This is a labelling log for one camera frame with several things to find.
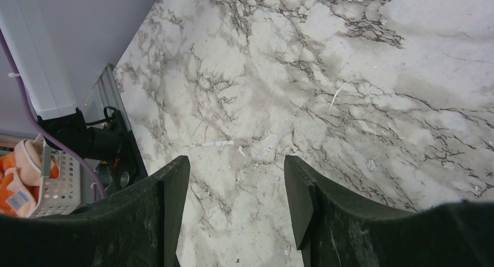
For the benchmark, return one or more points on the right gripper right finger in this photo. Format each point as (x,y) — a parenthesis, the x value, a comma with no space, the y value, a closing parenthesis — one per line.
(334,226)

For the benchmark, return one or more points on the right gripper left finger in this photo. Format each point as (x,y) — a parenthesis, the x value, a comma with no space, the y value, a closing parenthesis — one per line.
(136,226)

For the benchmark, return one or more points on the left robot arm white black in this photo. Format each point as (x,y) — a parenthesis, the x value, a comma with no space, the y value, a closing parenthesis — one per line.
(43,81)

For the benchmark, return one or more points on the white perforated bin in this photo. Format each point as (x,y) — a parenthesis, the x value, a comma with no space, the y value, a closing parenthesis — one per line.
(60,188)

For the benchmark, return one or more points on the orange white cloth item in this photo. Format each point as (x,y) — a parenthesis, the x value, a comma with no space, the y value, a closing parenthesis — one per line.
(21,172)

